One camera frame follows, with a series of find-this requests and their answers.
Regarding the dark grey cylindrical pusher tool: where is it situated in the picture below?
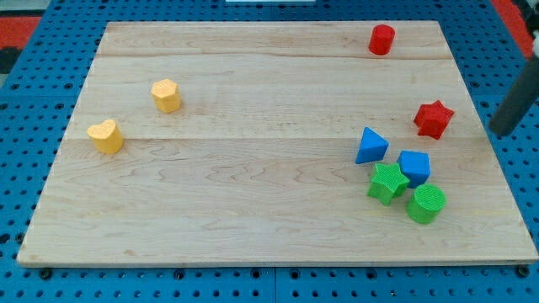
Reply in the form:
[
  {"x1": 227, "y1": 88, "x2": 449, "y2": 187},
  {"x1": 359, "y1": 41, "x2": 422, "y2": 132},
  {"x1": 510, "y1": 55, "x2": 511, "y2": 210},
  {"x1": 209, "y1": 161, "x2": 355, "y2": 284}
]
[{"x1": 488, "y1": 55, "x2": 538, "y2": 136}]

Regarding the red star block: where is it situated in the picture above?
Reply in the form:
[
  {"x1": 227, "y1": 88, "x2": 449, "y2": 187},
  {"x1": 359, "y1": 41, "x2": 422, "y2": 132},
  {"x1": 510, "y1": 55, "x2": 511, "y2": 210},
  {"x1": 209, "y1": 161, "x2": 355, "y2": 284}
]
[{"x1": 414, "y1": 100, "x2": 455, "y2": 140}]

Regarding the green star block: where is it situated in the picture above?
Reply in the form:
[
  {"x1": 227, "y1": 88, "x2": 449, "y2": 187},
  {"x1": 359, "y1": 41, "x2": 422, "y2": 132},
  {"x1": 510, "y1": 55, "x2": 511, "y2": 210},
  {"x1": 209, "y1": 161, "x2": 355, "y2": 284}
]
[{"x1": 367, "y1": 162, "x2": 410, "y2": 206}]

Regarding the blue cube block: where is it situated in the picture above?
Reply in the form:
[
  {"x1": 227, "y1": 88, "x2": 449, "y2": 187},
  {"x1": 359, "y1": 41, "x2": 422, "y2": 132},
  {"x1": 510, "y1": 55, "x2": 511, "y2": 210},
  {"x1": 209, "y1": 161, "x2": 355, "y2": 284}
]
[{"x1": 398, "y1": 150, "x2": 430, "y2": 189}]

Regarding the green cylinder block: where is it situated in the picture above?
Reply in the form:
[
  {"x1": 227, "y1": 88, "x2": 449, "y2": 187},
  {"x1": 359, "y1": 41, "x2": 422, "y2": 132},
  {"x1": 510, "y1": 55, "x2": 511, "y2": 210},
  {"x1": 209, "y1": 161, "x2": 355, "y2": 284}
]
[{"x1": 406, "y1": 183, "x2": 446, "y2": 224}]

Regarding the red cylinder block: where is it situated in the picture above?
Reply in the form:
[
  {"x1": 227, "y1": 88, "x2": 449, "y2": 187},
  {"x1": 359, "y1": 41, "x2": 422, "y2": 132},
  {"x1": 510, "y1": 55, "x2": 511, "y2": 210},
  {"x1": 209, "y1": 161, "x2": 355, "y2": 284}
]
[{"x1": 368, "y1": 24, "x2": 396, "y2": 56}]

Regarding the blue triangle block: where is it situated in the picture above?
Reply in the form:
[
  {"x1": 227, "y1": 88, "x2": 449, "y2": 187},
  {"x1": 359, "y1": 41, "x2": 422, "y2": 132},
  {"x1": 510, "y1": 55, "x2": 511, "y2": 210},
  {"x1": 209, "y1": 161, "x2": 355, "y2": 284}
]
[{"x1": 355, "y1": 126, "x2": 389, "y2": 164}]

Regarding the wooden board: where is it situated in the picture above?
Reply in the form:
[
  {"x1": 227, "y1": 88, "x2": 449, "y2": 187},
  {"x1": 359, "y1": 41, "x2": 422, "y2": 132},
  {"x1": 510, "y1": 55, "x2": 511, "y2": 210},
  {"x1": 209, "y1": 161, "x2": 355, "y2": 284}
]
[{"x1": 17, "y1": 21, "x2": 538, "y2": 268}]

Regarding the yellow hexagon block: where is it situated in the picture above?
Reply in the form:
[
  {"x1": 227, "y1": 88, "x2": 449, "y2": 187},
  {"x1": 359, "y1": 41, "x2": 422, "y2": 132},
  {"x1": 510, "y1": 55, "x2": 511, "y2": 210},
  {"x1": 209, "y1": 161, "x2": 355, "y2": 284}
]
[{"x1": 151, "y1": 79, "x2": 182, "y2": 114}]

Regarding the yellow heart block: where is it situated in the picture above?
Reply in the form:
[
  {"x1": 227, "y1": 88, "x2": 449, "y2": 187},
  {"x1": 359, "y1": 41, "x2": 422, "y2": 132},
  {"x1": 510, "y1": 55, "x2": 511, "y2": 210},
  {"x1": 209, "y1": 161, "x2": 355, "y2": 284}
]
[{"x1": 87, "y1": 120, "x2": 124, "y2": 154}]

